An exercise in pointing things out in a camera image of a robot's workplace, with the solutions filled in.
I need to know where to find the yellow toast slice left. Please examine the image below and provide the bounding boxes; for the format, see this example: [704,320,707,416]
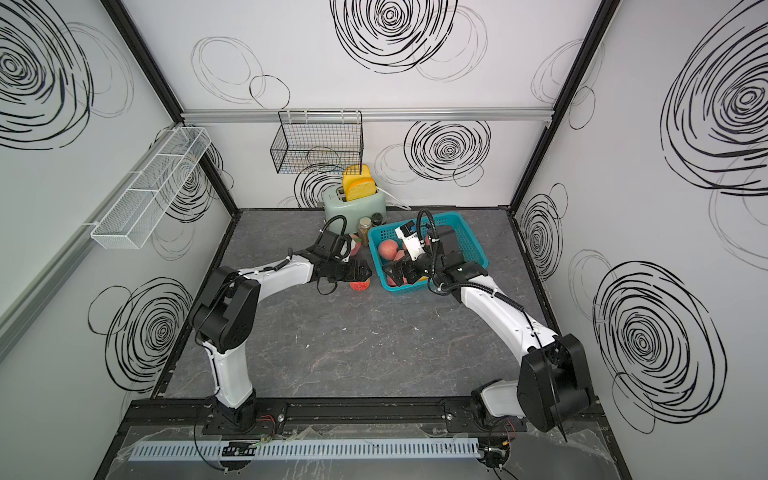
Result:
[342,163,372,192]

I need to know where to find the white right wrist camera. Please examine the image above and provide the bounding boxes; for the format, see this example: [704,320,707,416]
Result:
[395,220,425,261]

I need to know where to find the mint green toaster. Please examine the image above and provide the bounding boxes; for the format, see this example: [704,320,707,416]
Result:
[321,185,387,234]

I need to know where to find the yellow toast slice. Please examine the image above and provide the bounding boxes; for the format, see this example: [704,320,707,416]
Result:
[342,163,372,192]
[345,177,377,202]

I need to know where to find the black corner frame post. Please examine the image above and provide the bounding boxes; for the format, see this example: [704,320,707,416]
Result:
[100,0,239,218]
[508,0,621,216]

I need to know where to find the black wire hanging basket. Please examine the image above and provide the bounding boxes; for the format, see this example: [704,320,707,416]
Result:
[269,109,365,175]

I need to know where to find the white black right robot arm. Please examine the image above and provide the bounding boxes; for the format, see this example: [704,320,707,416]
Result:
[382,253,596,432]

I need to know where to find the teal plastic basket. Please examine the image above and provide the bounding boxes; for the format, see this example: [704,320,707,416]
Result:
[368,212,489,295]

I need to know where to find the orange wrinkled peach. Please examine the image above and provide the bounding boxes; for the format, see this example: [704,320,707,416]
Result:
[349,279,370,291]

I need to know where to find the black corner frame post left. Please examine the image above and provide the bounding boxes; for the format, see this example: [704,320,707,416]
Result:
[100,0,239,218]

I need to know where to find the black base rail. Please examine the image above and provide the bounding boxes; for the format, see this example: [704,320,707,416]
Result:
[119,395,604,436]

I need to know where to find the yellow toast slice right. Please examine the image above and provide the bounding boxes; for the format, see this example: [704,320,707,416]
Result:
[345,177,377,202]

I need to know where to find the white wire wall shelf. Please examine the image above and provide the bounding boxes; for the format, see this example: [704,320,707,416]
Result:
[90,126,212,250]

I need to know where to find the white slotted cable duct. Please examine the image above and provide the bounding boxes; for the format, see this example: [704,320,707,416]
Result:
[128,438,481,463]

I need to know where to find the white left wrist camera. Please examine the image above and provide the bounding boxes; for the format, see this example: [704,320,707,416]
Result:
[339,235,356,261]

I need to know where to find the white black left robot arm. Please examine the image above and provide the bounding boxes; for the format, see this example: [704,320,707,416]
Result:
[190,251,372,432]

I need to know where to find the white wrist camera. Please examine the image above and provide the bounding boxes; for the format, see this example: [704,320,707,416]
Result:
[395,220,425,261]
[339,235,356,261]

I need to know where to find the grey horizontal wall rail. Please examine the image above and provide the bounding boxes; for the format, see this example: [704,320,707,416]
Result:
[181,107,554,125]

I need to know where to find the white toaster power cable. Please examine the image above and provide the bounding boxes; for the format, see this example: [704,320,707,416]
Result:
[376,187,413,212]

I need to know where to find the glass spice jar silver lid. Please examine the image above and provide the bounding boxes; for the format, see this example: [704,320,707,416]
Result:
[358,217,373,247]

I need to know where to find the black corner frame post right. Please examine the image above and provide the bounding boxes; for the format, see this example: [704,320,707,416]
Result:
[508,0,621,216]

